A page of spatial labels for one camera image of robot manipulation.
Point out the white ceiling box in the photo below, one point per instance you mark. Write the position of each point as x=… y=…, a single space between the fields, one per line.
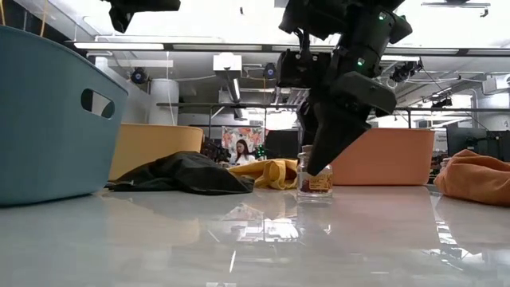
x=227 y=61

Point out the floral poster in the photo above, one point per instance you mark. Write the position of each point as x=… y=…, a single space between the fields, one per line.
x=253 y=137

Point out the black camera cluster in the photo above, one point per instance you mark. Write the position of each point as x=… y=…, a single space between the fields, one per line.
x=404 y=71

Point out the black cloth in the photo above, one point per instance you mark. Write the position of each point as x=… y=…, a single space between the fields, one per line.
x=187 y=173

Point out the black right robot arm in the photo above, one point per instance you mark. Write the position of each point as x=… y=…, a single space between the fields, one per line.
x=370 y=32

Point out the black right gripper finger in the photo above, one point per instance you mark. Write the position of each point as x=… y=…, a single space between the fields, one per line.
x=306 y=123
x=334 y=135

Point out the coral plastic bin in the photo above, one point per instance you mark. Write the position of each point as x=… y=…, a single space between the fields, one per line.
x=382 y=159

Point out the blue plastic bin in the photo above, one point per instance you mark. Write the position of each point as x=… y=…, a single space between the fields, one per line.
x=48 y=139

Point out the orange cloth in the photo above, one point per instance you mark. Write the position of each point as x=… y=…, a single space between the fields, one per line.
x=474 y=179

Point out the yellow cloth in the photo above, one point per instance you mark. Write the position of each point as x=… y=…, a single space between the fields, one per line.
x=275 y=173

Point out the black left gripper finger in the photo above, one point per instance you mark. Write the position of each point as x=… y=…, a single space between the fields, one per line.
x=151 y=5
x=120 y=20

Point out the person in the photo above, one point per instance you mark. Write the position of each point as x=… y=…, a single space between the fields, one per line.
x=241 y=153

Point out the white paper sign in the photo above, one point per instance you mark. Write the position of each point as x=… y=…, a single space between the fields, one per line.
x=440 y=139

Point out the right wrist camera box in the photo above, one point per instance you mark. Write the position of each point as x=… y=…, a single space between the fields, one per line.
x=299 y=68

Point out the black pipe rail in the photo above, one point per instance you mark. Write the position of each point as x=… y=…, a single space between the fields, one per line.
x=223 y=105

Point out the black monitor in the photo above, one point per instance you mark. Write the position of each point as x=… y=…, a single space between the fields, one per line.
x=500 y=145
x=282 y=144
x=466 y=141

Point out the horizontal frame bar with lights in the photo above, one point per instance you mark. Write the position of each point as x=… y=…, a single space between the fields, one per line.
x=219 y=47

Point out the white column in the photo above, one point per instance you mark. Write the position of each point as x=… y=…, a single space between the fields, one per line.
x=163 y=101

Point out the black round camera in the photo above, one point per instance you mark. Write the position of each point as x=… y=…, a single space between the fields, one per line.
x=270 y=71
x=138 y=75

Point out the black rail camera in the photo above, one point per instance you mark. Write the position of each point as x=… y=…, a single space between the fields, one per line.
x=441 y=103

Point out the yellow plastic bin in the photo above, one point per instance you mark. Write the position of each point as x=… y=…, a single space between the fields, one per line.
x=155 y=147

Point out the small glass jar red spice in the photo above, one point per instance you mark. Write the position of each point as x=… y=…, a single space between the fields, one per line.
x=315 y=187

